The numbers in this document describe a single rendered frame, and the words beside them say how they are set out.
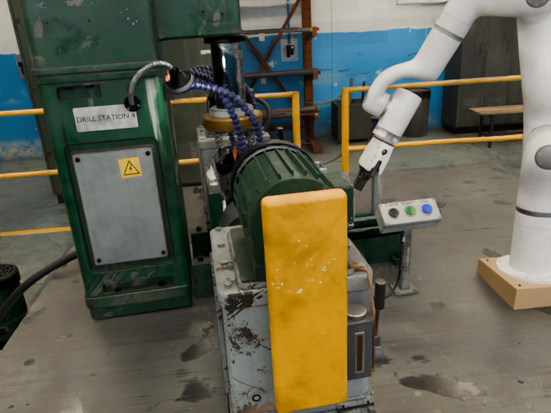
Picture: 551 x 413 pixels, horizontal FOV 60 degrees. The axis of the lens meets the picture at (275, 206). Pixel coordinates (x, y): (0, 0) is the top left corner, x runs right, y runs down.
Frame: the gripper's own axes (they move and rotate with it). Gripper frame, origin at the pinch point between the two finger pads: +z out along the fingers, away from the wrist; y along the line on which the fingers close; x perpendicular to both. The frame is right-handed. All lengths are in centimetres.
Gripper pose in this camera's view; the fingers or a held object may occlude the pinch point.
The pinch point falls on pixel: (359, 183)
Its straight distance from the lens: 155.4
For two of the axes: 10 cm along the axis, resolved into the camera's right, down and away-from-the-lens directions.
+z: -4.4, 8.6, 2.5
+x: -8.8, -3.6, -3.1
